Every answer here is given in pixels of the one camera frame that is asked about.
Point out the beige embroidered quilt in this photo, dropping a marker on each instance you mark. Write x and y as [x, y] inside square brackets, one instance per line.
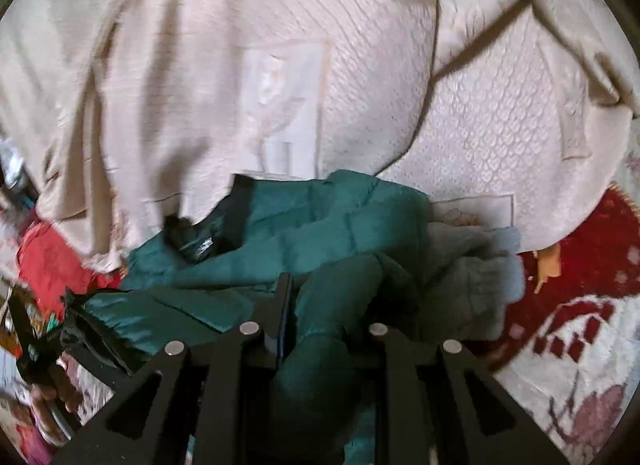
[350, 70]

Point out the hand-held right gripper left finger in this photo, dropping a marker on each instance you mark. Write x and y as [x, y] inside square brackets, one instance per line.
[284, 317]

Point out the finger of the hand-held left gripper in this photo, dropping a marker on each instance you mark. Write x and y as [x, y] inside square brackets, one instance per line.
[95, 357]

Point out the green puffer jacket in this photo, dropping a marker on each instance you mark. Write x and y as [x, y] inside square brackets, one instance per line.
[340, 225]

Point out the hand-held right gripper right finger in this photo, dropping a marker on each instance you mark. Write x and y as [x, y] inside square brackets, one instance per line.
[397, 375]

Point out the person's left hand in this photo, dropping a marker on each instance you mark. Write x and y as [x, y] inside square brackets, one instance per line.
[52, 395]

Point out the floral printed blanket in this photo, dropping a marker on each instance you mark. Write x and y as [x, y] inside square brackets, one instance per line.
[575, 345]

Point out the red heart-shaped ruffled pillow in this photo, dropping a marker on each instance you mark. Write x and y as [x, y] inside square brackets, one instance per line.
[55, 260]

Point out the grey knit glove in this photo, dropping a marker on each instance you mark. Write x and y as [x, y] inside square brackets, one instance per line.
[475, 280]

